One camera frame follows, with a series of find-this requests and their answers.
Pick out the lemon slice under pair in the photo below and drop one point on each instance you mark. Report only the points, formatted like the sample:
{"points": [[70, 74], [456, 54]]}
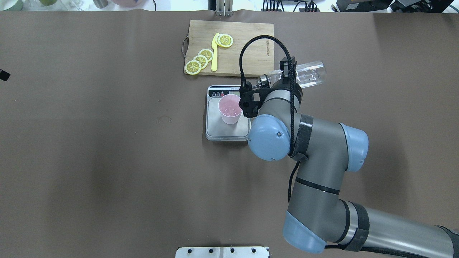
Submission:
{"points": [[216, 40]]}

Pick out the silver digital kitchen scale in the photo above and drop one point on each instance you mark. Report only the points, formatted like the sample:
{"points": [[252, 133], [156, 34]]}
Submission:
{"points": [[215, 128]]}

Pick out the aluminium frame post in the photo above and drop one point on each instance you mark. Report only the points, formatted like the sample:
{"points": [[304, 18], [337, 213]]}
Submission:
{"points": [[224, 8]]}

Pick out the pink plastic cup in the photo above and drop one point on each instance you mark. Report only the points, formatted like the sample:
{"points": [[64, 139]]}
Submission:
{"points": [[229, 108]]}

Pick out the glass sauce bottle metal spout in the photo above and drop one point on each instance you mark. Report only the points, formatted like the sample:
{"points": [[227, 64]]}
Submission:
{"points": [[308, 75]]}

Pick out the yellow plastic knife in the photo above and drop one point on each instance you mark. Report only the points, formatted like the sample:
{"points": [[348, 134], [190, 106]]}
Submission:
{"points": [[214, 62]]}

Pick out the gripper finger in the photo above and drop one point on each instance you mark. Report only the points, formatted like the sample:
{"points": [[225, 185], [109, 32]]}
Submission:
{"points": [[288, 66], [4, 76]]}

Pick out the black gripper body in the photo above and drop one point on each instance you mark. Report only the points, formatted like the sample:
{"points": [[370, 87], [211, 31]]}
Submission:
{"points": [[286, 84]]}

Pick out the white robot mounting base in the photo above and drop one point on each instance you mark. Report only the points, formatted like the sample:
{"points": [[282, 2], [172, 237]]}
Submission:
{"points": [[223, 252]]}

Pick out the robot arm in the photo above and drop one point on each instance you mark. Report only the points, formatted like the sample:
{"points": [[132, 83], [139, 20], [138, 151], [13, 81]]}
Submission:
{"points": [[316, 218]]}

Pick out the bamboo cutting board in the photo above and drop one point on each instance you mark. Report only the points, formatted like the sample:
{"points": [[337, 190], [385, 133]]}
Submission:
{"points": [[258, 58]]}

